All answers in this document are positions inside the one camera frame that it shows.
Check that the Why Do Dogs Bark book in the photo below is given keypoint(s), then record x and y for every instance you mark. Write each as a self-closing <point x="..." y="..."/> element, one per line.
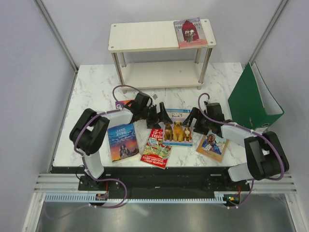
<point x="176" y="133"/>

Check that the tan Othello book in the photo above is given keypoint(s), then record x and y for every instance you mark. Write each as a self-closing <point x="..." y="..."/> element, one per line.
<point x="213" y="146"/>

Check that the blue Jane Eyre book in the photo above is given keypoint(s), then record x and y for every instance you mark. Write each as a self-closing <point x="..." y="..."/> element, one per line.
<point x="123" y="142"/>

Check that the Roald Dahl Charlie book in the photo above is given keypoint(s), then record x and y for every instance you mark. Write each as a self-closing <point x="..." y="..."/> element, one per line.
<point x="123" y="104"/>

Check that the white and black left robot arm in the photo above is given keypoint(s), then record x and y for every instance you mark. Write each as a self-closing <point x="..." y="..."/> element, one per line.
<point x="89" y="131"/>

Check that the light blue cable duct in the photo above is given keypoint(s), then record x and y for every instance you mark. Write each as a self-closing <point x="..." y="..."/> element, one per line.
<point x="108" y="198"/>

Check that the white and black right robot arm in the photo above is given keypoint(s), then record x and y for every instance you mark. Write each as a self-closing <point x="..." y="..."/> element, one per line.
<point x="265" y="157"/>

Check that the green lever arch file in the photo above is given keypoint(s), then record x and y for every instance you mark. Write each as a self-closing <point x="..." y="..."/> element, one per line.
<point x="251" y="103"/>

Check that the aluminium frame rail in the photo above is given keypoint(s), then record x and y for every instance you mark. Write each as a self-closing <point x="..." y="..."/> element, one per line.
<point x="56" y="183"/>

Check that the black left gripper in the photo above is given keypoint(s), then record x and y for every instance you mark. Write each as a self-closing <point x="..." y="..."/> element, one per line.
<point x="163" y="117"/>

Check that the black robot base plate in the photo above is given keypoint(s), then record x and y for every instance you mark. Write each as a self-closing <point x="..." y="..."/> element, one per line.
<point x="172" y="182"/>

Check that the white two-tier shelf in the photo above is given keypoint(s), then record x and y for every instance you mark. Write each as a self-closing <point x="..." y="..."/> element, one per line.
<point x="153" y="37"/>

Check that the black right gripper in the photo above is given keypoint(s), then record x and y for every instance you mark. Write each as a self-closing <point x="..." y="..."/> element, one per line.
<point x="195" y="113"/>

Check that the red 13-Storey Treehouse book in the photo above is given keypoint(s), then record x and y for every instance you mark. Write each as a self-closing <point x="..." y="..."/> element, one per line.
<point x="156" y="153"/>

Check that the red castle picture book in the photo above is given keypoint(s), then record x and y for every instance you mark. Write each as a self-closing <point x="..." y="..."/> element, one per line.
<point x="190" y="33"/>

